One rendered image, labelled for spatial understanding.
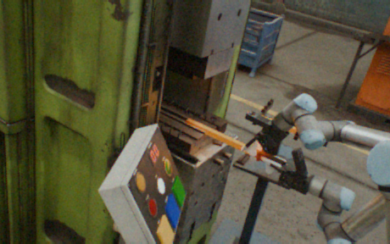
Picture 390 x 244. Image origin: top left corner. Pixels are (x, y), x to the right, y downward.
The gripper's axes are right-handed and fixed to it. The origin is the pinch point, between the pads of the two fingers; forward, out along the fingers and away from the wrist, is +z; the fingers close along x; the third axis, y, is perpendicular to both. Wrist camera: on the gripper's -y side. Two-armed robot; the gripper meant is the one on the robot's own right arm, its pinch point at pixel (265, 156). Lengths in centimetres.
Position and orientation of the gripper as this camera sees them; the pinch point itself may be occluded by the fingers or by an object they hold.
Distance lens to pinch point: 163.4
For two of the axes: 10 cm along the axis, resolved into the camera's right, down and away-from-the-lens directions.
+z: -8.2, -3.8, 4.3
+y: -1.6, 8.7, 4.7
